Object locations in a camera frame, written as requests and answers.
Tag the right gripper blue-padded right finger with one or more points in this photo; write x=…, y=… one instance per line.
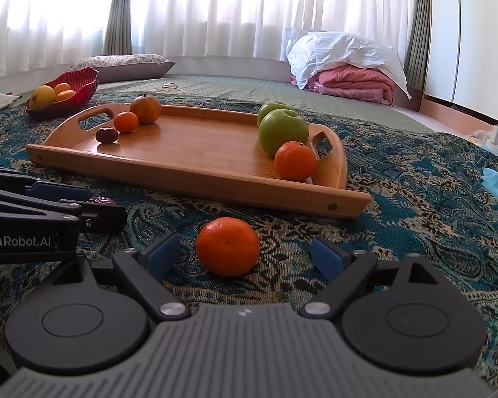
x=350, y=276

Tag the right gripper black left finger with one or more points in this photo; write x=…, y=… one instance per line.
x=139, y=274

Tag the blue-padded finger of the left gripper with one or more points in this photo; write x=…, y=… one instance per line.
x=94, y=218
x=16, y=182

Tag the dark red date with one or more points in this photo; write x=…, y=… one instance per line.
x=107, y=135
x=99, y=200

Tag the bright orange mandarin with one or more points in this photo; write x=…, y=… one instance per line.
x=126, y=122

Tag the dark rough-skinned orange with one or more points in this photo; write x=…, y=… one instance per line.
x=147, y=109

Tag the large green apple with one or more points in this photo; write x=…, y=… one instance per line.
x=280, y=126

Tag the orange mandarin on blanket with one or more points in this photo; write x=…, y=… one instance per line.
x=228, y=247

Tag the yellow mango in bowl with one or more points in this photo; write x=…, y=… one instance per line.
x=41, y=98

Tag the blue paisley blanket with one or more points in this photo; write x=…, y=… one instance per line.
x=427, y=197

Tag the orange in bowl front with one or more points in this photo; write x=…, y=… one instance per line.
x=64, y=96

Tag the orange in bowl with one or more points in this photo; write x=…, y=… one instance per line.
x=64, y=96
x=62, y=87

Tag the orange in bowl rear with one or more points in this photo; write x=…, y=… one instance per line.
x=62, y=87

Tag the red glass fruit bowl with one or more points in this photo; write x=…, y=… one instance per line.
x=84, y=82

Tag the wooden serving tray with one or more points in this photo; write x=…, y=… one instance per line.
x=205, y=153

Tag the grey floral pillow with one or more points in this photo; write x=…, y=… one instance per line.
x=120, y=68

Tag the white sheer curtain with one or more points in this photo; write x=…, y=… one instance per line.
x=37, y=34

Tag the green drape left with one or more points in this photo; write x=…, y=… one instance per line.
x=118, y=40

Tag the green drape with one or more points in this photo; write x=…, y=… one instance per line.
x=418, y=46
x=118, y=40

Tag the pink folded blanket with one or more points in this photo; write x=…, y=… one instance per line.
x=355, y=83

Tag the green quilted mattress cover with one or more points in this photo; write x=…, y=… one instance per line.
x=215, y=89

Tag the green drape right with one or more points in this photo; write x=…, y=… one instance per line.
x=418, y=46

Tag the white crumpled duvet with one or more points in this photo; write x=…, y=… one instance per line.
x=309, y=53

